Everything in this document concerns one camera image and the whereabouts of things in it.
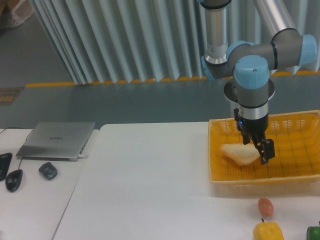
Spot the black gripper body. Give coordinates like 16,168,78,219
233,108,269,140

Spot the triangular toasted bread slice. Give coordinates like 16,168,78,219
220,143,260,166

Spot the black computer mouse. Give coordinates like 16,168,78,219
5,169,23,193

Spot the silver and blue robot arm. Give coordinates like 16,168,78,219
200,0,318,164

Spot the yellow wicker basket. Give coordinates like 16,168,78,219
208,110,320,185

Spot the brown egg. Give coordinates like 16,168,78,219
257,198,274,218

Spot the yellow bell pepper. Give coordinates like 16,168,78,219
252,218,284,240

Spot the green bell pepper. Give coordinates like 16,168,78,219
306,226,320,240

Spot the silver laptop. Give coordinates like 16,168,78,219
16,122,95,162

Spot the black earbud case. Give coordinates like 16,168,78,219
38,162,58,181

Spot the black keyboard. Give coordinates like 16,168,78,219
0,152,13,181

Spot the cardboard box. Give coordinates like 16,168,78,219
0,0,34,30

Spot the white laptop cable plug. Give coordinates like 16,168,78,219
78,154,89,159

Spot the black mouse cable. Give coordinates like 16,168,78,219
0,126,36,171

